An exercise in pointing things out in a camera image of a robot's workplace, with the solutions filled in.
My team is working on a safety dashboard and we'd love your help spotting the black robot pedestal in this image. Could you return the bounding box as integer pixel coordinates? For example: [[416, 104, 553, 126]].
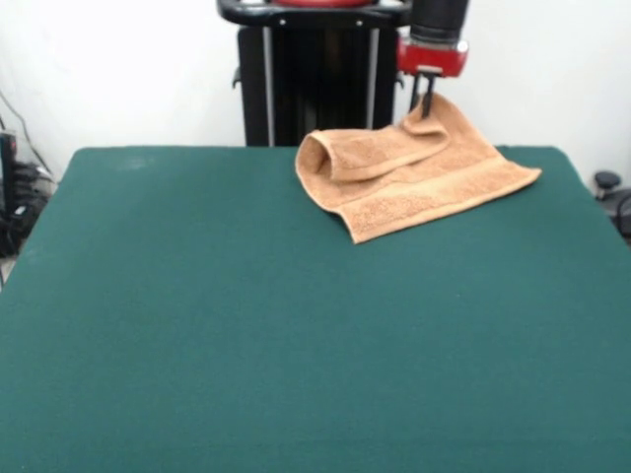
[[215, 0, 425, 148]]

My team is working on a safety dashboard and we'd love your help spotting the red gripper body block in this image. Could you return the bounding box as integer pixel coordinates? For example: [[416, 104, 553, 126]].
[[395, 37, 470, 81]]

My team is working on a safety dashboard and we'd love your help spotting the dark green table cloth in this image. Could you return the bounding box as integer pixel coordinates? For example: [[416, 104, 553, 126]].
[[0, 144, 631, 473]]

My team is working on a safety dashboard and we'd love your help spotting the black electronics box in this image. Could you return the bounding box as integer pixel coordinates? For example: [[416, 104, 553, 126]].
[[0, 130, 21, 213]]

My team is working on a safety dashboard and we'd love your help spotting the black office chair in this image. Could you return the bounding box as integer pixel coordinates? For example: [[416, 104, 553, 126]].
[[593, 169, 631, 245]]

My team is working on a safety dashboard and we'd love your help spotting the grey cable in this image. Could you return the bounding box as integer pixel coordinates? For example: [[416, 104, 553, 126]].
[[0, 91, 56, 179]]

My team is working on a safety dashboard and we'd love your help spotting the tan terry towel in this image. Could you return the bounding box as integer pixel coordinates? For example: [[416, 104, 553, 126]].
[[294, 93, 544, 245]]

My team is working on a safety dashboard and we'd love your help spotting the black cable bundle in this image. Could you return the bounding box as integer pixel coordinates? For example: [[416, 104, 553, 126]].
[[12, 161, 56, 201]]

